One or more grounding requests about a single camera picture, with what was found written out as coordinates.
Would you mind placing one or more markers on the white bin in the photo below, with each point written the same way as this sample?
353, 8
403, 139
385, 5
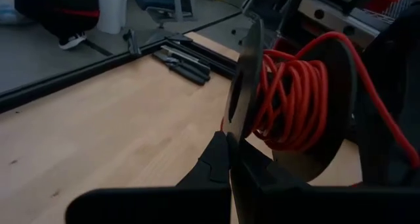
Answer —
110, 8

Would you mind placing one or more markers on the white blue office chair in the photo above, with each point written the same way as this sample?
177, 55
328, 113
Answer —
164, 4

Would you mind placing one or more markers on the black aluminium rig frame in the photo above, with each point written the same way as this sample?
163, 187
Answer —
82, 71

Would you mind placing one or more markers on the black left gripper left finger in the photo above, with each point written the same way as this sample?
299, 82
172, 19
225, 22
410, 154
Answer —
183, 201

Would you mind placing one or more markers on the grey metal shelf rail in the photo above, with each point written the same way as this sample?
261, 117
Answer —
334, 18

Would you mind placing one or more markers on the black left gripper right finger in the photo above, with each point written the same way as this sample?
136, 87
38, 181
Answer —
295, 201

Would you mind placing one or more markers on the person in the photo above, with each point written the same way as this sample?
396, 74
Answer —
62, 13

